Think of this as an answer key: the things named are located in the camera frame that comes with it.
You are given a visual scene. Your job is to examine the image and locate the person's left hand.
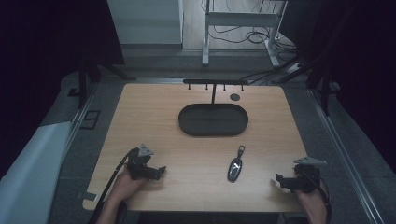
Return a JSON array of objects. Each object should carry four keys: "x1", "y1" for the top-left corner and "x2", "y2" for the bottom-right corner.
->
[{"x1": 108, "y1": 167, "x2": 148, "y2": 203}]

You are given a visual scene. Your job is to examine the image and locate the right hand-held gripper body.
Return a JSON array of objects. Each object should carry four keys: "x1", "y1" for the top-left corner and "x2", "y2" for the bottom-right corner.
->
[{"x1": 290, "y1": 156, "x2": 328, "y2": 194}]

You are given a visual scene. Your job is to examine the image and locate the grey tape strip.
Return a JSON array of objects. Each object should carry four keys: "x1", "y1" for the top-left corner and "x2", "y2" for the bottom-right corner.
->
[{"x1": 76, "y1": 190, "x2": 99, "y2": 203}]

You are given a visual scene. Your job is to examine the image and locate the dark curtain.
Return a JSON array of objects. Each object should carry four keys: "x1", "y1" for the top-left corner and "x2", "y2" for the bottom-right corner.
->
[
  {"x1": 278, "y1": 0, "x2": 396, "y2": 175},
  {"x1": 0, "y1": 0, "x2": 126, "y2": 181}
]

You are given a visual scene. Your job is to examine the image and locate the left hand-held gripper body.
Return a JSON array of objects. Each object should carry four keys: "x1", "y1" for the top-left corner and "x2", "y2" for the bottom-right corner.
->
[{"x1": 125, "y1": 143, "x2": 161, "y2": 181}]

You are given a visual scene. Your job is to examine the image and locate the black rectangular floor frame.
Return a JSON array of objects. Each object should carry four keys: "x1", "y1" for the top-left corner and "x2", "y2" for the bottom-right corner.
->
[{"x1": 79, "y1": 109, "x2": 102, "y2": 131}]

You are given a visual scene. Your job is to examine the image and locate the black car key fob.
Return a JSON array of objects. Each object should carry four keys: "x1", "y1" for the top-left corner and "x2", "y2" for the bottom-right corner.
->
[{"x1": 226, "y1": 145, "x2": 247, "y2": 184}]

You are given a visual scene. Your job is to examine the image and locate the white cabinet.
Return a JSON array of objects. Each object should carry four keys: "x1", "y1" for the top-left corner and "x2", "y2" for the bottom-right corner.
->
[{"x1": 106, "y1": 0, "x2": 185, "y2": 47}]

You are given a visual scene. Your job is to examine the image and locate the black cables on floor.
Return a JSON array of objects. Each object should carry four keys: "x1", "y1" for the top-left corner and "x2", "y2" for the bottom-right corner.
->
[{"x1": 207, "y1": 0, "x2": 298, "y2": 62}]

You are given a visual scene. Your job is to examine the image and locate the metal floor rail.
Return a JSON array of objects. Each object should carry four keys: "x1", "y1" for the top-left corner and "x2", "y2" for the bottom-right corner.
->
[
  {"x1": 61, "y1": 83, "x2": 98, "y2": 160},
  {"x1": 307, "y1": 88, "x2": 388, "y2": 224}
]

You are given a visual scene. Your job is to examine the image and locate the person's right hand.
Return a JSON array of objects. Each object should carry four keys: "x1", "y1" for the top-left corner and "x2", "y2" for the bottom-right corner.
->
[{"x1": 294, "y1": 182, "x2": 329, "y2": 216}]

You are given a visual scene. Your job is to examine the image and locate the white desk frame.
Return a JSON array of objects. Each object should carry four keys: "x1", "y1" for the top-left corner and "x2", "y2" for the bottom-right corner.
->
[{"x1": 201, "y1": 0, "x2": 288, "y2": 69}]

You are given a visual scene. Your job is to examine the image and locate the black key rack with tray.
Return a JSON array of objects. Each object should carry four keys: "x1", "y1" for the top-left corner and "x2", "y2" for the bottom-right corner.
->
[{"x1": 177, "y1": 78, "x2": 249, "y2": 137}]

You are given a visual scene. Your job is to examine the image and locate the black metal stand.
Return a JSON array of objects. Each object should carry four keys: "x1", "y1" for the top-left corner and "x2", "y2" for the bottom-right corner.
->
[
  {"x1": 67, "y1": 54, "x2": 137, "y2": 110},
  {"x1": 240, "y1": 46, "x2": 341, "y2": 118}
]

